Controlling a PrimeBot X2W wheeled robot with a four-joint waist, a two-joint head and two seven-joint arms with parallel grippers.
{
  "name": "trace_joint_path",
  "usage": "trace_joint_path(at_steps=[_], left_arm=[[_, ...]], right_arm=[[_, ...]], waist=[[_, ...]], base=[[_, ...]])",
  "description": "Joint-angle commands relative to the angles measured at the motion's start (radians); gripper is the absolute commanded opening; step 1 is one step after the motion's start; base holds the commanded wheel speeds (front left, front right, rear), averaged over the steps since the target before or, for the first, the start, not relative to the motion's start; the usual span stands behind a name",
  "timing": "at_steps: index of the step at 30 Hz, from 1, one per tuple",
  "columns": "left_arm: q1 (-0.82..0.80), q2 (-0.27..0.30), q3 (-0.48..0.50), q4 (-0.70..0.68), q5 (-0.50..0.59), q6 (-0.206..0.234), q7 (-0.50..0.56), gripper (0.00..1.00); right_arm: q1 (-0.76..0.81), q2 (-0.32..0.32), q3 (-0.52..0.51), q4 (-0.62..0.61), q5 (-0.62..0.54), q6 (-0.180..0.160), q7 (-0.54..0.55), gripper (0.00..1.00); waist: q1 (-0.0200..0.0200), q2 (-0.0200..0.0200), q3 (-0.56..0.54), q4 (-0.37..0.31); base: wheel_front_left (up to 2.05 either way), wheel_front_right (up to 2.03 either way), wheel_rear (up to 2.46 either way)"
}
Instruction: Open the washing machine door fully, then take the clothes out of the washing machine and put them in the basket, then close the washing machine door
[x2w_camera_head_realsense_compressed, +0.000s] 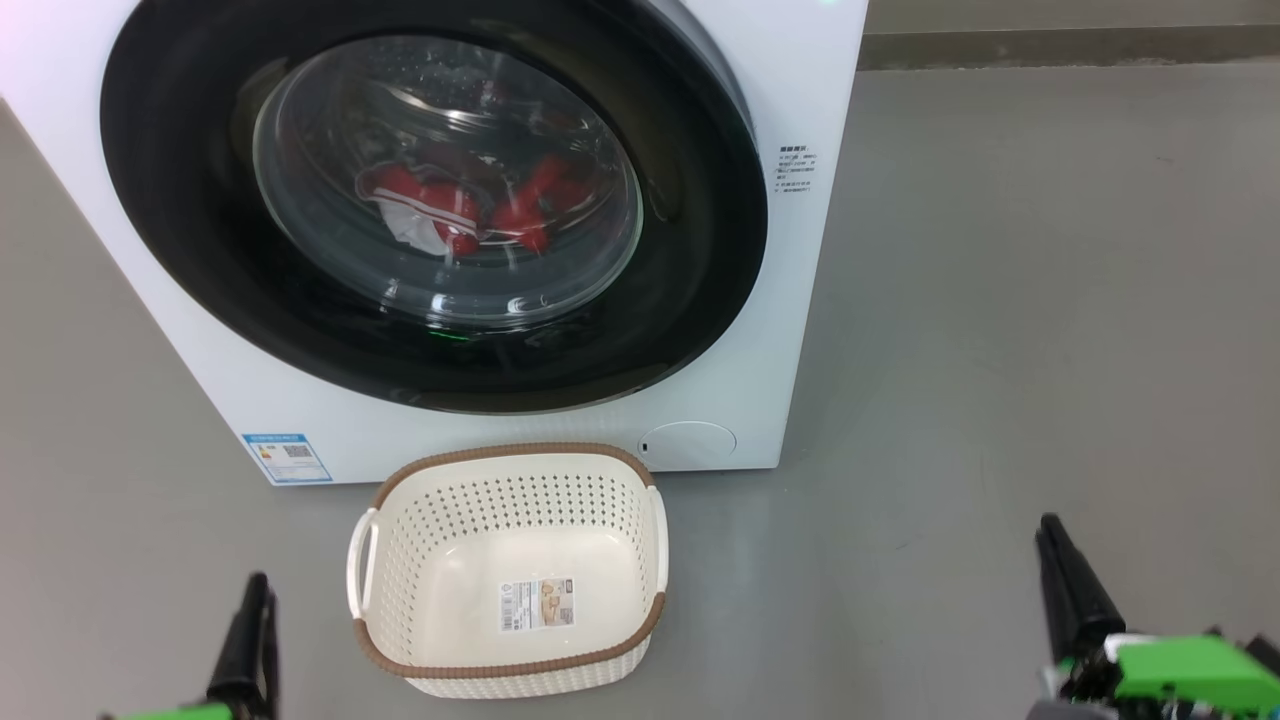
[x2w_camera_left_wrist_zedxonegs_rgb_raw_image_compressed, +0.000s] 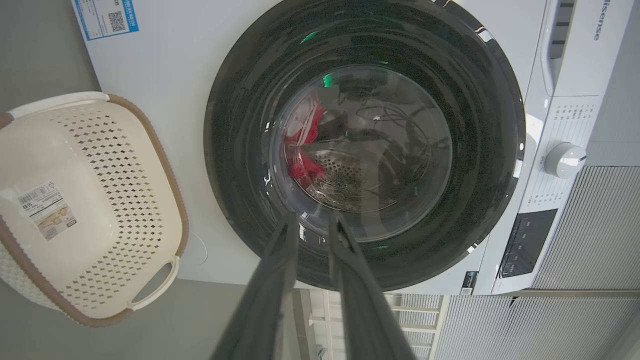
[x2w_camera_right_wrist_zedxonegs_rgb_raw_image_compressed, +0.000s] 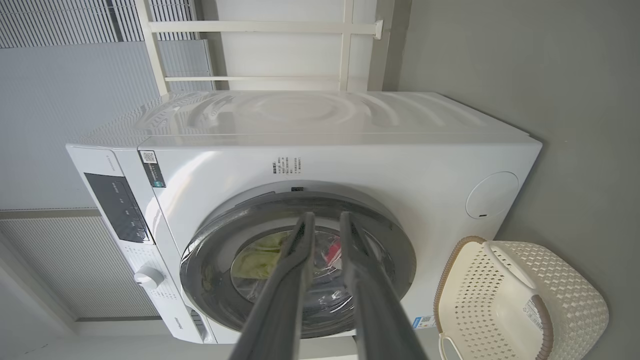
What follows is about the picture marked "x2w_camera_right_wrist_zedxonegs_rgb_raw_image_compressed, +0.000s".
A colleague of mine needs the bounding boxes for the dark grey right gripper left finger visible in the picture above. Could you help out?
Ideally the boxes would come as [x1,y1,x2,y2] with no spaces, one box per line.
[229,212,316,360]

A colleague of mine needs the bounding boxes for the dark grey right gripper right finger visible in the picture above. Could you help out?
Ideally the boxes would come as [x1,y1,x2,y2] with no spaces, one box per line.
[340,211,429,360]

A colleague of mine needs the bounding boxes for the red garment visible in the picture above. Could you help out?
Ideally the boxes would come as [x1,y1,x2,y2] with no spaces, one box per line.
[323,239,346,273]

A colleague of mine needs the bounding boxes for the round dark glass washer door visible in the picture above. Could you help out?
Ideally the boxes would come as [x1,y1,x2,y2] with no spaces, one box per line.
[180,192,417,340]

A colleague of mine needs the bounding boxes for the cream perforated laundry basket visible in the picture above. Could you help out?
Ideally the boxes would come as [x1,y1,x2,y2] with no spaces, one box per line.
[434,236,610,360]

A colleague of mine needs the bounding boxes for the white front-load washing machine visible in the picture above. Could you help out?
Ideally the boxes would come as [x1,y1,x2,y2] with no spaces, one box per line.
[66,90,543,346]

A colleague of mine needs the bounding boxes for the printed product label sticker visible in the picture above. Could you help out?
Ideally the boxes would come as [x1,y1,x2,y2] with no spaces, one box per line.
[522,295,545,331]

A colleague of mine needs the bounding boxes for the dark washing machine display panel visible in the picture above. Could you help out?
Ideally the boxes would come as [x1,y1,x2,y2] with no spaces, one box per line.
[84,172,151,244]

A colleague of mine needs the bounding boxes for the white control dial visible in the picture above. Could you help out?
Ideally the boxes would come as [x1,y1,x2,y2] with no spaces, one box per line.
[133,266,165,290]

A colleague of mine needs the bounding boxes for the black text instruction label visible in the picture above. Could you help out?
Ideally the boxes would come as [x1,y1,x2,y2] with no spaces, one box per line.
[272,157,303,176]

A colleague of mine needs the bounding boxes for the white metal railing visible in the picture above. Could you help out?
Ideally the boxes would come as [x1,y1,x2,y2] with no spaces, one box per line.
[135,0,384,96]

